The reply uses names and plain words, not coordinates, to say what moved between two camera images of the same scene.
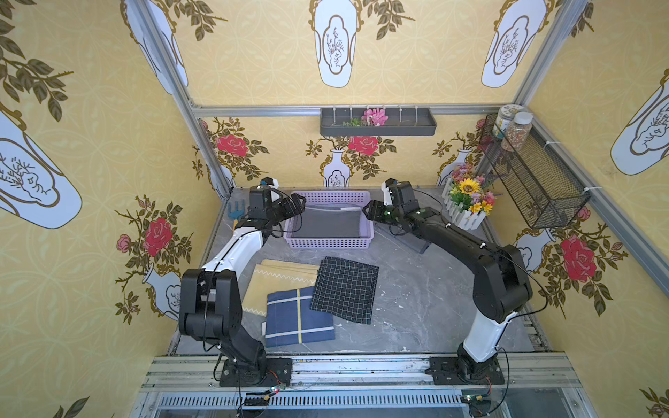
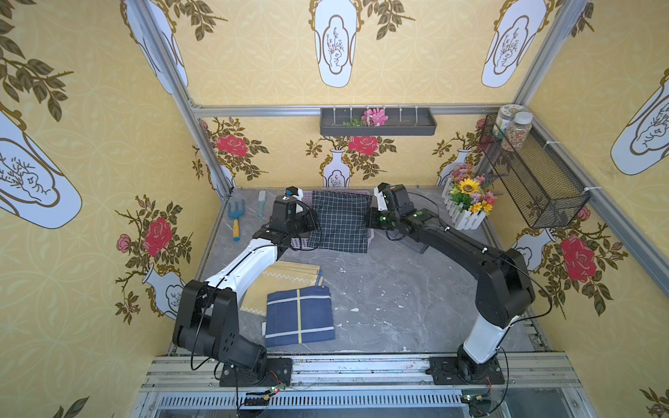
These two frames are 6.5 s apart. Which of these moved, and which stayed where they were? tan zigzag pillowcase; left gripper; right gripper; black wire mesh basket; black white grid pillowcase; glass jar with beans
Moved: left gripper; black white grid pillowcase
Stayed: glass jar with beans; right gripper; black wire mesh basket; tan zigzag pillowcase
